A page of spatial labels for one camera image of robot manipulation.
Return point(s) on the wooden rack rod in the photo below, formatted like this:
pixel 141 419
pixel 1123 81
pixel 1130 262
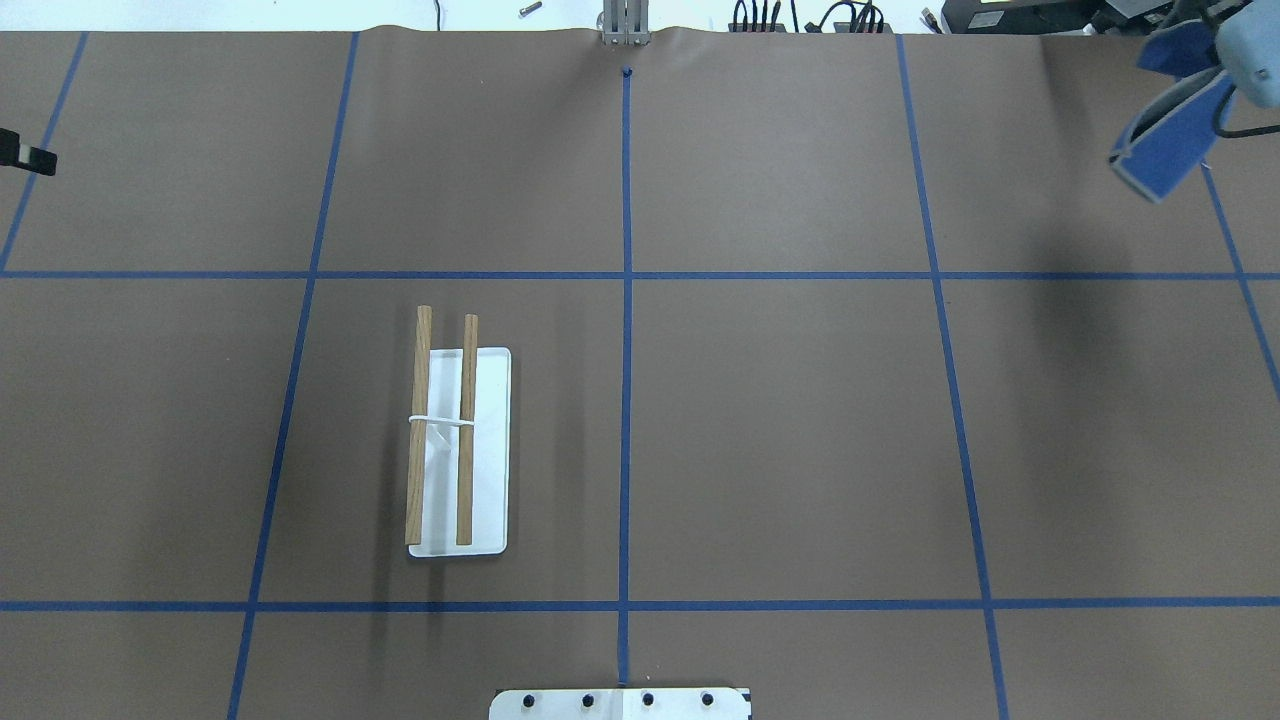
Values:
pixel 418 425
pixel 464 535

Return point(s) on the right wooden rack rod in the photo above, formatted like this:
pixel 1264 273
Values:
pixel 464 535

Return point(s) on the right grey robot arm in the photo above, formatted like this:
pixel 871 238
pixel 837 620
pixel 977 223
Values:
pixel 1247 42

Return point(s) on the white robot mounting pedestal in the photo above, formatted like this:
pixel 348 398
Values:
pixel 623 703

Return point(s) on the white towel rack base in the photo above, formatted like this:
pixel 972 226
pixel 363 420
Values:
pixel 492 451

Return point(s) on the blue grey-edged towel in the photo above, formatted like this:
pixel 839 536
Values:
pixel 1171 135

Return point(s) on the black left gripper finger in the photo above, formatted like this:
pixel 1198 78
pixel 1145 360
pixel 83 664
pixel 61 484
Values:
pixel 18 154

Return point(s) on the black box with label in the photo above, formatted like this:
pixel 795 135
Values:
pixel 1017 17

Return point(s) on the left wooden rack rod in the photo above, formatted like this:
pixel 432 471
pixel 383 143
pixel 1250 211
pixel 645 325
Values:
pixel 418 425

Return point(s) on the aluminium frame post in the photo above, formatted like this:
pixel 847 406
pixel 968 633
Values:
pixel 625 23

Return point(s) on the black usb hub far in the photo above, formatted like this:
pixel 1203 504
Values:
pixel 764 17

